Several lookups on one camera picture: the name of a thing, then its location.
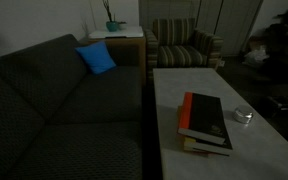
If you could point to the pale closet doors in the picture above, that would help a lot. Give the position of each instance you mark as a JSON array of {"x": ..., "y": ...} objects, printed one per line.
[{"x": 230, "y": 23}]

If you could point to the yellow orange book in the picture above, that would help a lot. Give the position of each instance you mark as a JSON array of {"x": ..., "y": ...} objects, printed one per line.
[{"x": 180, "y": 115}]

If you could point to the black object on floor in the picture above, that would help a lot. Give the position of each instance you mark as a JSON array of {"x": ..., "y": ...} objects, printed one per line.
[{"x": 282, "y": 102}]

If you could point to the small white pot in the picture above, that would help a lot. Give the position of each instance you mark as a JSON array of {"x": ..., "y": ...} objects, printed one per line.
[{"x": 122, "y": 25}]

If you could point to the dark green plant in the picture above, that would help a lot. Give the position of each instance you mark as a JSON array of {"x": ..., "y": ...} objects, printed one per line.
[{"x": 108, "y": 10}]

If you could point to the black book with orange spine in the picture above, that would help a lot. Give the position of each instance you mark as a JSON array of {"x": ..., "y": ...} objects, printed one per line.
[{"x": 204, "y": 115}]

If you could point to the window blinds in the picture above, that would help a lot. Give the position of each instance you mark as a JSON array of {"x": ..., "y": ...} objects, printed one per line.
[{"x": 170, "y": 9}]

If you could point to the white plastic bag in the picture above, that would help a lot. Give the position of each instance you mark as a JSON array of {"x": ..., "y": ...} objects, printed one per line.
[{"x": 255, "y": 56}]

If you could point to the silver tin base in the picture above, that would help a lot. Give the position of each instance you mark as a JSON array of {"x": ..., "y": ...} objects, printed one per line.
[{"x": 242, "y": 120}]

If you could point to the dark grey sofa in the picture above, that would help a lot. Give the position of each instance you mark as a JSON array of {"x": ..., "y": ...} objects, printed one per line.
[{"x": 50, "y": 100}]

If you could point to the teal plant pot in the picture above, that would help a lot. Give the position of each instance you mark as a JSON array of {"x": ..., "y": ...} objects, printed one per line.
[{"x": 112, "y": 26}]

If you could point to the wooden side table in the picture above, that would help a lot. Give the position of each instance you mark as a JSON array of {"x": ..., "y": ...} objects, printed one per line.
[{"x": 127, "y": 50}]

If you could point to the striped armchair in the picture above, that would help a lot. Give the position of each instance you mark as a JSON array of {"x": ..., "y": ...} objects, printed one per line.
[{"x": 180, "y": 50}]

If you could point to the blue cushion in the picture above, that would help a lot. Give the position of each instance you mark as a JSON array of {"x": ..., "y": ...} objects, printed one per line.
[{"x": 96, "y": 57}]

